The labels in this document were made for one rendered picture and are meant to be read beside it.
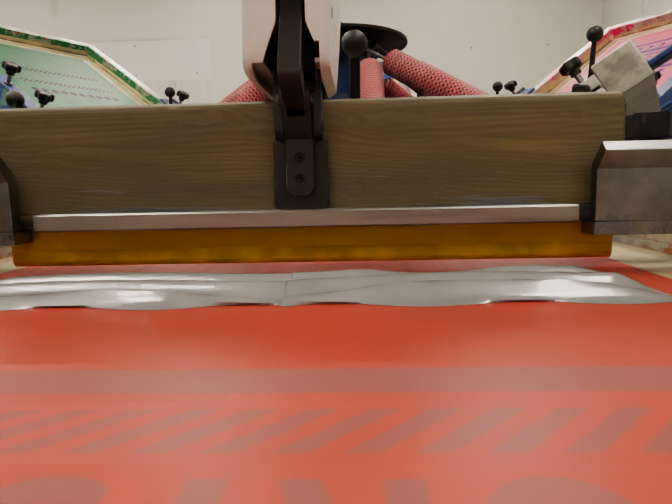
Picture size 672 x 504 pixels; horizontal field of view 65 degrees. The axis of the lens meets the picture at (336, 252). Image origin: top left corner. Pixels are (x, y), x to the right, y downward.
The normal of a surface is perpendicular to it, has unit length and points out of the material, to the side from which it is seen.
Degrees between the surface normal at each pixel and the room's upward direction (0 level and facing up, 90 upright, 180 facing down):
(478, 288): 37
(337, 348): 0
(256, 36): 91
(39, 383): 0
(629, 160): 135
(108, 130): 90
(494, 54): 90
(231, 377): 0
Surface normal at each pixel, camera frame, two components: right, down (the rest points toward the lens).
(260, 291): -0.03, -0.73
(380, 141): -0.04, 0.13
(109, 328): -0.02, -0.99
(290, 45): -0.04, -0.36
